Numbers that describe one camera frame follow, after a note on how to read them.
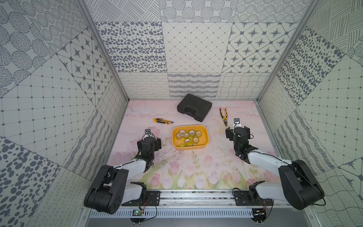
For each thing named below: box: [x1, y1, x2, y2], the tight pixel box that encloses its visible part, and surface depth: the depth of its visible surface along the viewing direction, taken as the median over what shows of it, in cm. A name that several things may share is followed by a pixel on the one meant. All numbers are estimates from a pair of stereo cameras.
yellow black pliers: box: [219, 107, 228, 127], surface depth 110 cm
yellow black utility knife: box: [153, 117, 174, 125], surface depth 109 cm
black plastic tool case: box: [176, 93, 213, 123], surface depth 113 cm
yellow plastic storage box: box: [172, 124, 210, 151], surface depth 98 cm
